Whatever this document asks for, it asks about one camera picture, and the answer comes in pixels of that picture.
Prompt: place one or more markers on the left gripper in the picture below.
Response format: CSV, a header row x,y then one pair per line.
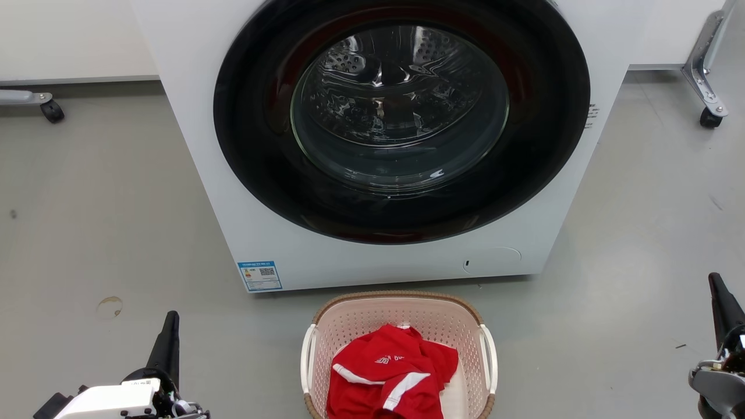
x,y
166,390

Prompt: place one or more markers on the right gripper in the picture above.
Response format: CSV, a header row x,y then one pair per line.
x,y
722,384

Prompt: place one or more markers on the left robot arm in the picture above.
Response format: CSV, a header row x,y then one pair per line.
x,y
52,407

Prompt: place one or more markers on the blue energy label sticker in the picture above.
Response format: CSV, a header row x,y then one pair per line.
x,y
260,276

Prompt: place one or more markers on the white washing machine body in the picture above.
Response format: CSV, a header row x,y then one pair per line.
x,y
233,221

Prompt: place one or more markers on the black caster wheel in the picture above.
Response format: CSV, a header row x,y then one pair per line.
x,y
52,112
710,118

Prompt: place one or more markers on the red sports garment white stripes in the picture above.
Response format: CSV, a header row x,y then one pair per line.
x,y
378,378

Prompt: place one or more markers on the black round washing machine door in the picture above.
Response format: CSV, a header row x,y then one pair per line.
x,y
262,145

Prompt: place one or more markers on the white round filter cover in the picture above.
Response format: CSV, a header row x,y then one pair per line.
x,y
495,261

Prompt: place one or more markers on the small printed side sticker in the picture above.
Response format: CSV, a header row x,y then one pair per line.
x,y
592,116

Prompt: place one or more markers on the steel washing machine drum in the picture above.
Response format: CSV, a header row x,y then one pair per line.
x,y
401,105

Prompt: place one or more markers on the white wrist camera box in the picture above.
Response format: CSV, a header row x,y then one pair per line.
x,y
110,401

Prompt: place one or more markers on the grey metal frame leg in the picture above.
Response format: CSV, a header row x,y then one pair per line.
x,y
20,96
701,64

